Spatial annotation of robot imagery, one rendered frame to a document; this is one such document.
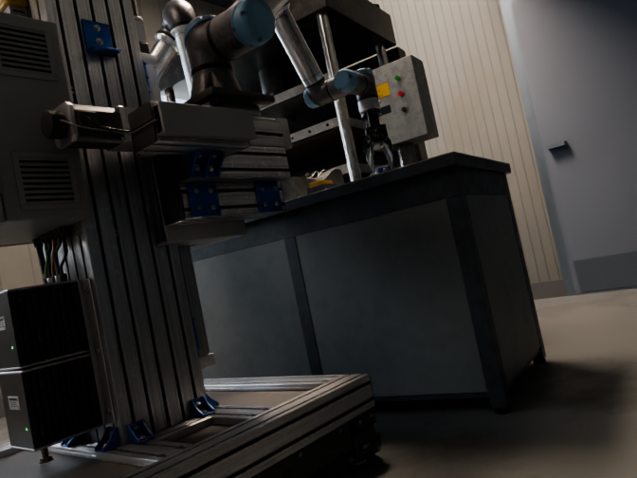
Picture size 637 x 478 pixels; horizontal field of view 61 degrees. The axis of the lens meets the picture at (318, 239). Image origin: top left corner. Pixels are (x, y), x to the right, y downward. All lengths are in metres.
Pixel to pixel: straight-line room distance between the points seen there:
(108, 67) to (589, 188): 3.24
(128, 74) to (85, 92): 0.15
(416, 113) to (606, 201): 1.73
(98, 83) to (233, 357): 1.21
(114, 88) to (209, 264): 0.97
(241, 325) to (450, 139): 2.76
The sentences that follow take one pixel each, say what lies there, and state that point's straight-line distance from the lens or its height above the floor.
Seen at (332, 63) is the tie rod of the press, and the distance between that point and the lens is 2.88.
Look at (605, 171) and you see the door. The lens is 4.05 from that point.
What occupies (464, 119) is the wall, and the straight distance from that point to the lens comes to 4.44.
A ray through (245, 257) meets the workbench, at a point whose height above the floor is 0.64.
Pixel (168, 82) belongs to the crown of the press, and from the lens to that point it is 3.57.
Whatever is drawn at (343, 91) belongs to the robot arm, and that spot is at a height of 1.11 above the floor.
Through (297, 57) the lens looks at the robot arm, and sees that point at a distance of 1.95.
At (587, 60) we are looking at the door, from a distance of 4.15.
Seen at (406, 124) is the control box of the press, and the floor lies 1.15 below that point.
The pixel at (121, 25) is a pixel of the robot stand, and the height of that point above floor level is 1.29.
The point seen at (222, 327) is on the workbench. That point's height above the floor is 0.38.
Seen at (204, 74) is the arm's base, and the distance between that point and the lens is 1.55.
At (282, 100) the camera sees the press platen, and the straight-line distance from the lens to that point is 3.14.
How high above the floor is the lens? 0.54
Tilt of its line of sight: 3 degrees up
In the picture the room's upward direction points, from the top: 12 degrees counter-clockwise
